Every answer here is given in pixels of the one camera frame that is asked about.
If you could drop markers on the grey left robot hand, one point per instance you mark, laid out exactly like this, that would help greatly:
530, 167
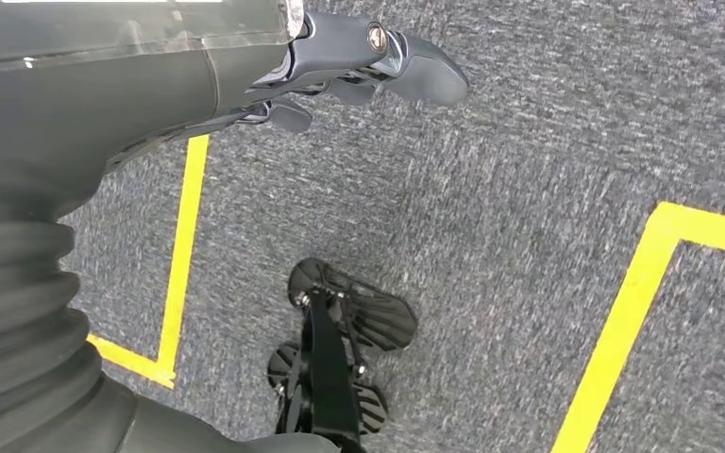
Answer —
87, 100

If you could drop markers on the yellow floor tape marking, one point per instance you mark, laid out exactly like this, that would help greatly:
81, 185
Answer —
631, 312
181, 262

